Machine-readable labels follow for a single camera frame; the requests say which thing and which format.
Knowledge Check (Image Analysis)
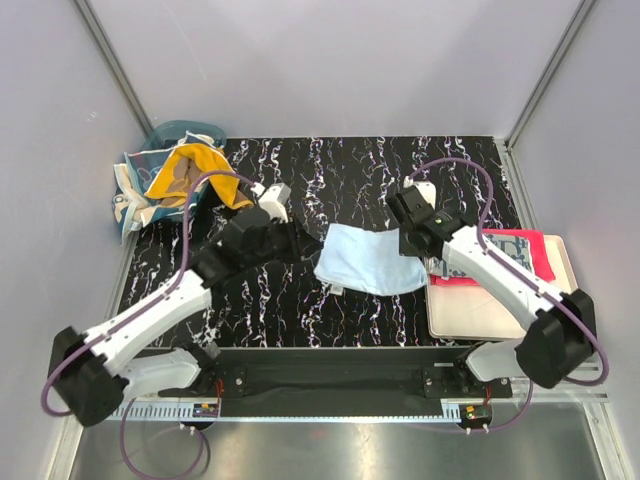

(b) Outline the aluminium front rail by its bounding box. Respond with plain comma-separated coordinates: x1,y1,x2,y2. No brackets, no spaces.
67,363,610,401

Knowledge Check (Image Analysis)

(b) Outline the teal plastic laundry basket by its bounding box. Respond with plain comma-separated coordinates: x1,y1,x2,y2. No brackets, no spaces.
113,120,230,231

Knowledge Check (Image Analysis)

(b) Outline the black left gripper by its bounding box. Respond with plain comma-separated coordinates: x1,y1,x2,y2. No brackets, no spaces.
244,213,324,271

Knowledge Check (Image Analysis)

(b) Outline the pink folded towel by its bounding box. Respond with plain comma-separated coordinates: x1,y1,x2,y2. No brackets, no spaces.
429,229,555,286

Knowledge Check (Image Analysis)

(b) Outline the right controller board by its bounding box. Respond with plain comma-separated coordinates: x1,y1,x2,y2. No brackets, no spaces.
462,404,493,424

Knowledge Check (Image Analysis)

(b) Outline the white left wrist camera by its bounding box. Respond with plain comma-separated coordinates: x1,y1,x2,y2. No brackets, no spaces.
253,183,291,223

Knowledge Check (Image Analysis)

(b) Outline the left aluminium corner post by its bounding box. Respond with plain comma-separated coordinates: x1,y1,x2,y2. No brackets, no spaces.
71,0,153,136

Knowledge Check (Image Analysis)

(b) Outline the grey lettered folded towel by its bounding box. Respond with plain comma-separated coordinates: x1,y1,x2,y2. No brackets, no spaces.
427,232,533,283

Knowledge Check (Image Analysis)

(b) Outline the yellow towel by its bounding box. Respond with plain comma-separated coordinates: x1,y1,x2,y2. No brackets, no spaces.
145,143,253,210

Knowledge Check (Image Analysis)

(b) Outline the light blue terry towel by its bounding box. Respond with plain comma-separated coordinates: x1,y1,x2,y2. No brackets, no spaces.
314,223,427,296

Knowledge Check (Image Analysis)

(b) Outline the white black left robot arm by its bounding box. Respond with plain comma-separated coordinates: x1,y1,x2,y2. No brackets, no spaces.
44,208,322,427

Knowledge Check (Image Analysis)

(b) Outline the controller board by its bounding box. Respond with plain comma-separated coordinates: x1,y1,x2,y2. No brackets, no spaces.
192,402,220,418
462,404,493,424

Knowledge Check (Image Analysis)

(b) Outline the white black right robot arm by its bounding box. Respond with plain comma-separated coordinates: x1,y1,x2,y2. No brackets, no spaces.
386,186,597,397

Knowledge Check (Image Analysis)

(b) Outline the white plastic tray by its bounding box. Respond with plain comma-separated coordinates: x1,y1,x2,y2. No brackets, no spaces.
426,235,578,341

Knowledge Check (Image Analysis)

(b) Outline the blue white patterned towel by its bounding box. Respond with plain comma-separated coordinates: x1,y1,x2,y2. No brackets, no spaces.
112,127,226,243

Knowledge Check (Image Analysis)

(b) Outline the left controller board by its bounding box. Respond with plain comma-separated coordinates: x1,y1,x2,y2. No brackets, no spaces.
192,402,220,418

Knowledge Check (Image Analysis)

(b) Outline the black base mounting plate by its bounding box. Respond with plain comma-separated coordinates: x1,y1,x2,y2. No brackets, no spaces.
158,345,512,419

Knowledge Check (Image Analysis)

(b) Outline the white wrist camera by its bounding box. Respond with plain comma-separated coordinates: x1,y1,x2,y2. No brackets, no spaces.
253,183,291,223
403,178,437,207

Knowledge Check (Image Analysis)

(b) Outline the right aluminium corner post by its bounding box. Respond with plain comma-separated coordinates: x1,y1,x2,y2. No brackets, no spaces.
504,0,599,150

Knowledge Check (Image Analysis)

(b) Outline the aluminium corner post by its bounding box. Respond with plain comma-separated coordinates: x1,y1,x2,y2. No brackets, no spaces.
504,0,599,150
71,0,153,136

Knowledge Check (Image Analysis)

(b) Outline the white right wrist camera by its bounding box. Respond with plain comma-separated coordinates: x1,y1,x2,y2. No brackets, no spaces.
403,178,437,207

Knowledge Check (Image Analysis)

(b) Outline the slotted cable duct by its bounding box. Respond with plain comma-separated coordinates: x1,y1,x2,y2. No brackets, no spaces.
106,399,217,422

